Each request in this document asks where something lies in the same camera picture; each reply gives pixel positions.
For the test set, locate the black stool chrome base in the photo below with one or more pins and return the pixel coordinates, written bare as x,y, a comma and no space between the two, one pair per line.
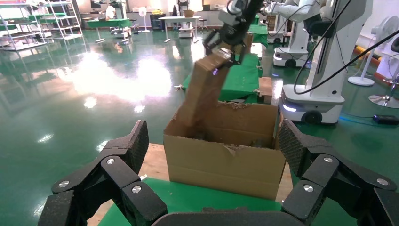
385,101

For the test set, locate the large open cardboard carton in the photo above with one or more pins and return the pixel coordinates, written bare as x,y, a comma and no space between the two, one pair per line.
224,168

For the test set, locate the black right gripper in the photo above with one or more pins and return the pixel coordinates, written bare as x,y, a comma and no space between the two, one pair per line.
246,18

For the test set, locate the large white pedestal fan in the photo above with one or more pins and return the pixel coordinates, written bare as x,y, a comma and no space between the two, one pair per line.
361,81

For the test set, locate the black cabinet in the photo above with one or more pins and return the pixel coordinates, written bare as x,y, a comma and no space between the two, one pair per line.
157,21

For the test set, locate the small green table cloth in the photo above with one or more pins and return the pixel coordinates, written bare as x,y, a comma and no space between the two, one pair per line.
240,81

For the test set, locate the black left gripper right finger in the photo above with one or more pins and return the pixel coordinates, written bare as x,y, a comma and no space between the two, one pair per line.
321,174

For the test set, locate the round bar stool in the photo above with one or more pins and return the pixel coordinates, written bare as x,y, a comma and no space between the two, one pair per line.
203,20

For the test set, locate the small white pedestal fan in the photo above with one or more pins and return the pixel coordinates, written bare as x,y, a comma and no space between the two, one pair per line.
144,12

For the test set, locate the green covered table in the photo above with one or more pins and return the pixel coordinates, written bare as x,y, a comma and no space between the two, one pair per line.
109,22

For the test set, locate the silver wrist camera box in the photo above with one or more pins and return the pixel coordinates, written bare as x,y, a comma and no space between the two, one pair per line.
230,19

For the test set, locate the small taped cardboard box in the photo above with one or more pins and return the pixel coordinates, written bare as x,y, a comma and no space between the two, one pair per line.
204,87

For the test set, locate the white low cart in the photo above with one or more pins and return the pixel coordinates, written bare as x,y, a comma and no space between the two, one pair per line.
186,32

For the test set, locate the white table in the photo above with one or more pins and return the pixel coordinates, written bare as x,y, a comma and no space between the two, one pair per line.
179,18

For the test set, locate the brown basket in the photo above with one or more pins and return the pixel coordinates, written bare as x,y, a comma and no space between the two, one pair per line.
188,13

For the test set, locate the white wheeled robot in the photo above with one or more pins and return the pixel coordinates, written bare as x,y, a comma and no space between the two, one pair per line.
296,46
324,99

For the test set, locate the white metal shelf rack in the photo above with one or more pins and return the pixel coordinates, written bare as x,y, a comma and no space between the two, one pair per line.
67,36
18,43

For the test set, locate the black power brick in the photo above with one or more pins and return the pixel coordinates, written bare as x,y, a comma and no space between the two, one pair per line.
386,119

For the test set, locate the large green table cloth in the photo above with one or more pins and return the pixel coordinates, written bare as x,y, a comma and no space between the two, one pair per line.
187,199

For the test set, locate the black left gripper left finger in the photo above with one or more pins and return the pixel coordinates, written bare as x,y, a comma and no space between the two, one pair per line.
121,174

